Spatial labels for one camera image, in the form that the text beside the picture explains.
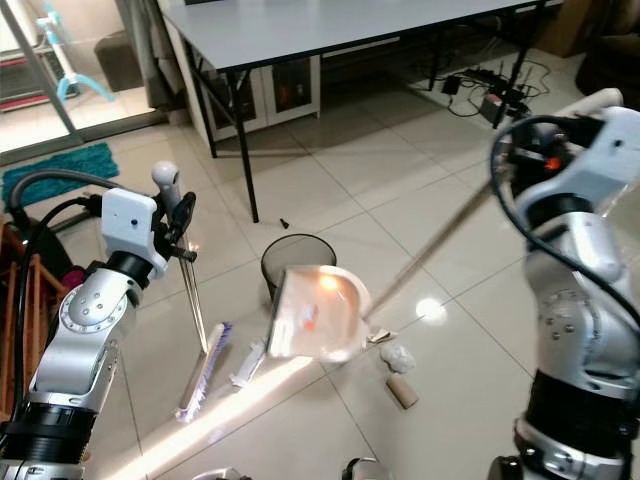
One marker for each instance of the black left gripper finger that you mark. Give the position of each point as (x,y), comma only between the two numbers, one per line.
(185,215)
(182,255)

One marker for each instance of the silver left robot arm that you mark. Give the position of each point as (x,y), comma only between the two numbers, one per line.
(90,318)

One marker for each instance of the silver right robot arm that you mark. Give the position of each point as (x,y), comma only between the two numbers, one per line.
(575,320)

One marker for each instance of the small black floor scrap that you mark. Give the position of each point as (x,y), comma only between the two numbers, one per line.
(285,221)

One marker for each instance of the teal shaggy mat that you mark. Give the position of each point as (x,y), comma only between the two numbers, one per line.
(60,172)

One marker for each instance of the black and red vacuum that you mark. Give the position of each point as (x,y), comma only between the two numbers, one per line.
(60,270)

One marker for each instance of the white plastic bottle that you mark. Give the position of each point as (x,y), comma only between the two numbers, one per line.
(247,364)

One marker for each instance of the brown cardboard box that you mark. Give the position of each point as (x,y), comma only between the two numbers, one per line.
(565,25)

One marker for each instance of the white and blue mop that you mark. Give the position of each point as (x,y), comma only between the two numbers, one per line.
(68,62)

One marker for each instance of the white low cabinet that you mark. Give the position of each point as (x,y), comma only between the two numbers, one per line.
(285,92)

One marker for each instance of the wooden slatted rack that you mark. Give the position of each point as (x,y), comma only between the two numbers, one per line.
(22,330)

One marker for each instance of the small beige paper scrap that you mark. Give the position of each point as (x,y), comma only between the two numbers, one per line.
(378,336)

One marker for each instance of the grey folding table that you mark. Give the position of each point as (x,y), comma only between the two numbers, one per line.
(310,28)

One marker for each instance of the crumpled white paper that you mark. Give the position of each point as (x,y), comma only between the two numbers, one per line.
(398,358)

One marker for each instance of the brown cardboard tube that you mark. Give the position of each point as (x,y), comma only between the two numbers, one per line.
(402,391)

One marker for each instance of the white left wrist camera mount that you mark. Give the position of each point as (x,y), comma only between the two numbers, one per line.
(128,222)

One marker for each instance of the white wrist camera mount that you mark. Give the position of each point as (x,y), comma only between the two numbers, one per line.
(128,222)
(605,140)

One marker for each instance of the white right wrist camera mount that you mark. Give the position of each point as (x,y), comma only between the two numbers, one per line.
(605,140)

